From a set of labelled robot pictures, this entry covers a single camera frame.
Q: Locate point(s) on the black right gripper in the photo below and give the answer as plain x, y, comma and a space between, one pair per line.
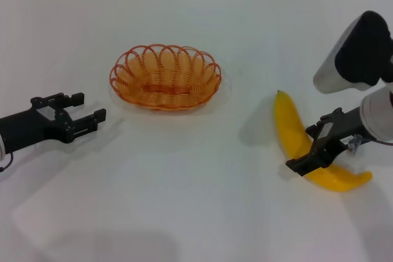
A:
340, 130

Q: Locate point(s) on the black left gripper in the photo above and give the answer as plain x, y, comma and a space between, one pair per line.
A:
27, 127

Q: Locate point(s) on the yellow banana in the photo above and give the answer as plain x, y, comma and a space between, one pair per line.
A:
288, 121

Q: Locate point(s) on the orange woven plastic basket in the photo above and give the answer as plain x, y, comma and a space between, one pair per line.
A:
165, 90

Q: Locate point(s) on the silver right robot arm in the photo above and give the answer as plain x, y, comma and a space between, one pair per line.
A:
353, 50

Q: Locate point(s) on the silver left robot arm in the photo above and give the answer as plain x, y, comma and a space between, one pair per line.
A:
2, 148

